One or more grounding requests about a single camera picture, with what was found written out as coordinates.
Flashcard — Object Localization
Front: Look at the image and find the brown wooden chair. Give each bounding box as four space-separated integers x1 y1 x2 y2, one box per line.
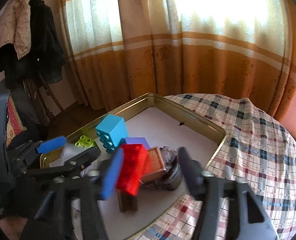
23 74 64 125

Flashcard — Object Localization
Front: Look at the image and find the clear plastic case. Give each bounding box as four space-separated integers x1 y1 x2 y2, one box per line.
60 143 88 165

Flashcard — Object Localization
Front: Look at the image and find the black hanging coat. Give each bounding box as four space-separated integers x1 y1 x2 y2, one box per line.
0 0 65 89

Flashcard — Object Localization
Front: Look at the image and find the red toy building block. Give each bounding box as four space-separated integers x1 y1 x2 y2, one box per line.
116 144 148 196

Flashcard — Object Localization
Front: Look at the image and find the plaid tablecloth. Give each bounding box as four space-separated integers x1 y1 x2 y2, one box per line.
133 93 296 240

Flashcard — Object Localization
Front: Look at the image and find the copper rose gift box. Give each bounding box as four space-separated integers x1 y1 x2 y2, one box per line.
140 147 166 184

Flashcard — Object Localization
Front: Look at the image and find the person left hand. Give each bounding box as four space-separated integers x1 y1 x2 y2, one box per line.
0 216 28 240

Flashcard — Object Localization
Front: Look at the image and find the beige quilted jacket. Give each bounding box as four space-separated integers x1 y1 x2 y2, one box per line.
0 0 32 59

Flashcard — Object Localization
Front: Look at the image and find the teal toy building block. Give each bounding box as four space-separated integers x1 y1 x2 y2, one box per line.
95 114 128 153

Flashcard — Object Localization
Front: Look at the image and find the orange cream striped curtain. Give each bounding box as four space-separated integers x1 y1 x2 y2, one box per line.
58 0 296 120

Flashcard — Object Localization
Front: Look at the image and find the purple rectangular block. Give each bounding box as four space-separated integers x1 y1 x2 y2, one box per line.
123 137 150 150

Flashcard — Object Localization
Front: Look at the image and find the green soccer ball block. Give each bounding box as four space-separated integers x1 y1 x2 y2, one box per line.
75 135 97 150

